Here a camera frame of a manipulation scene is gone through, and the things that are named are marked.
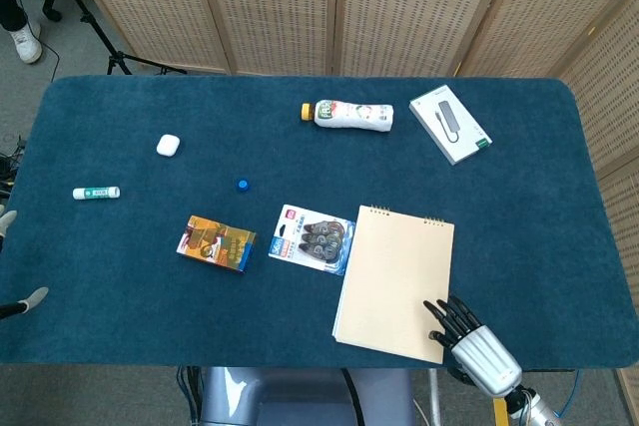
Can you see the black and silver right hand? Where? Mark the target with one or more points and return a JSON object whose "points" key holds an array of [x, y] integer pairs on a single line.
{"points": [[486, 353]]}

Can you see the grey-tipped left robot hand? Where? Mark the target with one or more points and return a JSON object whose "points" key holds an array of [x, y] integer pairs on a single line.
{"points": [[35, 297]]}

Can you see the spiral-bound notepad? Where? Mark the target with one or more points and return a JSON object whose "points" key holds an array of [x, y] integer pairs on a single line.
{"points": [[394, 271]]}

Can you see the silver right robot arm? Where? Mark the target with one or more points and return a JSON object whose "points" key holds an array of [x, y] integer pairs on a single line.
{"points": [[536, 411]]}

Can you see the silver table leg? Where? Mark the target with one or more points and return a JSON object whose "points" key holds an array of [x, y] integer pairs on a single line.
{"points": [[435, 396]]}

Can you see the dark blue table cloth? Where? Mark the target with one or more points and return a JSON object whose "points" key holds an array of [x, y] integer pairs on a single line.
{"points": [[150, 306]]}

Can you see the white glue stick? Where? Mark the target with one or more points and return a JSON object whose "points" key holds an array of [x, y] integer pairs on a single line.
{"points": [[96, 192]]}

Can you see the orange and blue carton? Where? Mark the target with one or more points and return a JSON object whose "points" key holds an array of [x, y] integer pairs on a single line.
{"points": [[214, 244]]}

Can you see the grey robot torso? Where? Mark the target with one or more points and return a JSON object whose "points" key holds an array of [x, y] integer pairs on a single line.
{"points": [[299, 396]]}

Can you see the white earbud case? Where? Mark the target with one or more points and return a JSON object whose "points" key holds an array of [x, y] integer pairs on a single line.
{"points": [[168, 145]]}

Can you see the correction tape blister pack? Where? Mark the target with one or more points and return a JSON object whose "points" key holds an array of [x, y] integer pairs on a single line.
{"points": [[312, 241]]}

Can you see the white usb hub box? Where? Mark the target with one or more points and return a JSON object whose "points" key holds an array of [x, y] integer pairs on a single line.
{"points": [[449, 122]]}

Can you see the blue bottle cap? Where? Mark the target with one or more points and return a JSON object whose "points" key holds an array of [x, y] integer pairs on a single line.
{"points": [[243, 185]]}

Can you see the white sneaker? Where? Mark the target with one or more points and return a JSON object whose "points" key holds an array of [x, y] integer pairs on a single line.
{"points": [[26, 44]]}

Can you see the black tripod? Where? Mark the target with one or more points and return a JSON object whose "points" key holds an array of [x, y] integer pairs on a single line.
{"points": [[116, 54]]}

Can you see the white bottle yellow cap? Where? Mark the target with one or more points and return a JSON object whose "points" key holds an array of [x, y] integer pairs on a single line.
{"points": [[354, 117]]}

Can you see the black trouser leg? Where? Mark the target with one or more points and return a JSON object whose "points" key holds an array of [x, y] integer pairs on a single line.
{"points": [[11, 7]]}

